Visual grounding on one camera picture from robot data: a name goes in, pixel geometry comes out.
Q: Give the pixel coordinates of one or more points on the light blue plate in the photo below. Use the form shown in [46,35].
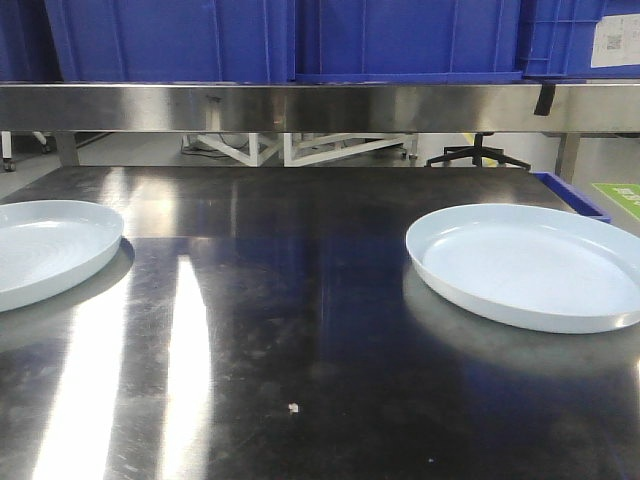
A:
[529,267]
[51,246]

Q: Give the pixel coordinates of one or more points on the stainless steel upper shelf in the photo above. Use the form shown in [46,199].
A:
[65,109]

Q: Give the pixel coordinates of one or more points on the black office chair base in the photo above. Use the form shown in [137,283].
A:
[477,152]

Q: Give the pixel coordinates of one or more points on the middle blue plastic crate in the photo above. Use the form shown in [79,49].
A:
[437,42]

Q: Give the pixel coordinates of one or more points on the blue plastic crate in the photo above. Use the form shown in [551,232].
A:
[437,42]
[174,41]

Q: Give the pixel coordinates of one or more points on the black tape strip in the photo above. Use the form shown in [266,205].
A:
[545,99]

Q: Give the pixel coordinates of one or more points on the blue bin beside table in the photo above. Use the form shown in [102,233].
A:
[573,197]

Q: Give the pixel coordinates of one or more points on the left blue plastic crate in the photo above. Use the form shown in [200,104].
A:
[174,41]

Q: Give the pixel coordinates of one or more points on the right blue labelled crate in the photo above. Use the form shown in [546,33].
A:
[555,39]

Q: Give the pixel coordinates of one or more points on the white cart leg with caster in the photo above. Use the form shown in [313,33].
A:
[8,164]

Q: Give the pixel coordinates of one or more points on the far left blue crate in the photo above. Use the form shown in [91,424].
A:
[27,48]

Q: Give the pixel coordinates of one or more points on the white paper label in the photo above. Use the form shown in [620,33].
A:
[616,41]

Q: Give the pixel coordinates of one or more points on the white metal frame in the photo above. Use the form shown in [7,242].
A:
[295,149]

